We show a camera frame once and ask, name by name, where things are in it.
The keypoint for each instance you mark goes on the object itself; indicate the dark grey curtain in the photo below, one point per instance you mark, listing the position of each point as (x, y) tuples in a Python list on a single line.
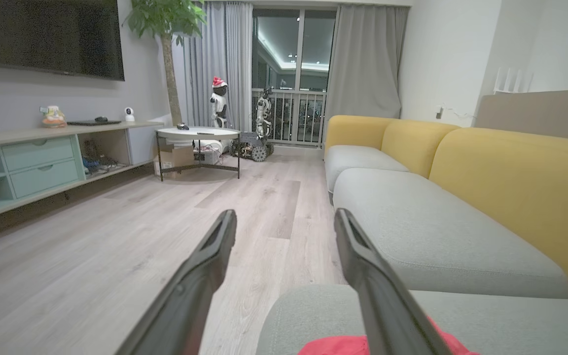
[(365, 64)]

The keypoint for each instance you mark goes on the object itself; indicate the white humanoid robot figure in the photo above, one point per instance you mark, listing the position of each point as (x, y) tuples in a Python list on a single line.
[(219, 103)]

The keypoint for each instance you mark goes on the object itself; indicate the white security camera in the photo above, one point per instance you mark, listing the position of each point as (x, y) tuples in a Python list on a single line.
[(129, 114)]

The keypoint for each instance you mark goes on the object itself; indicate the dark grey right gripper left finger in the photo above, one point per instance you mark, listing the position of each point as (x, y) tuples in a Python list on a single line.
[(190, 301)]

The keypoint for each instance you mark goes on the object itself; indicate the small black table object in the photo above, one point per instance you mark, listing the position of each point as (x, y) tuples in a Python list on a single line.
[(182, 126)]

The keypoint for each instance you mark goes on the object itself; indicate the balcony glass door with railing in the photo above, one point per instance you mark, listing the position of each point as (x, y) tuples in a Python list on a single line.
[(289, 74)]

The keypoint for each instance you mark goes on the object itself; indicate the beige partition panel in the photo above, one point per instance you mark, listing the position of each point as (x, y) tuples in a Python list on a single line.
[(540, 113)]

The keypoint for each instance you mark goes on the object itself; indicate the mint green cabinet drawer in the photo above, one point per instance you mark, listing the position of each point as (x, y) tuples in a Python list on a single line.
[(37, 153), (45, 178)]

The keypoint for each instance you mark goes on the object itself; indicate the black wall television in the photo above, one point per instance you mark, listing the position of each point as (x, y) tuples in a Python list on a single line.
[(47, 34)]

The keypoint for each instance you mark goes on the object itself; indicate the colourful toy figurine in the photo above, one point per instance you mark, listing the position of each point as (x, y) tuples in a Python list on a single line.
[(53, 117)]

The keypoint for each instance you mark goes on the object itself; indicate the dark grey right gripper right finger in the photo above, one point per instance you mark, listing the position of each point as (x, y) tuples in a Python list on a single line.
[(387, 305)]

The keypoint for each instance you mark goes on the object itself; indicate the yellow and grey sofa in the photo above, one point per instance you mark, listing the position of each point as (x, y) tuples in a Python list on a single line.
[(461, 231)]

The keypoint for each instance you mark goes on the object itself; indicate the light grey pleated curtain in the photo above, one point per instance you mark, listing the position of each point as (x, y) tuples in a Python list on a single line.
[(215, 49)]

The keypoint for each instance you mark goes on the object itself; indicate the brown cardboard box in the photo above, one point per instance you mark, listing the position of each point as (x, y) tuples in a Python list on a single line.
[(173, 159)]

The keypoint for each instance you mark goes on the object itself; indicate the potted tree plant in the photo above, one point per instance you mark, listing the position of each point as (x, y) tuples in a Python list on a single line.
[(165, 19)]

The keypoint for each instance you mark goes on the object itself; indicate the white robot arm on rover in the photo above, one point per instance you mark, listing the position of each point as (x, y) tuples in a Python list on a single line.
[(262, 138)]

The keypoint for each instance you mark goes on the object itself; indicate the red clothing item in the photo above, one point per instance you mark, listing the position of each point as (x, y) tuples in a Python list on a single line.
[(333, 346)]

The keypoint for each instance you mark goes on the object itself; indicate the long wooden TV cabinet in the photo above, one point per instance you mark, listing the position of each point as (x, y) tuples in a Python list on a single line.
[(42, 167)]

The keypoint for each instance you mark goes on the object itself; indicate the round white coffee table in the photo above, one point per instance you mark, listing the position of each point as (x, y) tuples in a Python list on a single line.
[(197, 133)]

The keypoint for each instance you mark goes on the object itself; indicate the white wall plug adapter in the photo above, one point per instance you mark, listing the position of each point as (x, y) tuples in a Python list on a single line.
[(439, 112)]

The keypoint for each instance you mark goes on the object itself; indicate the white antenna router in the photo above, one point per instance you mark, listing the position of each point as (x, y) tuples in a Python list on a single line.
[(512, 84)]

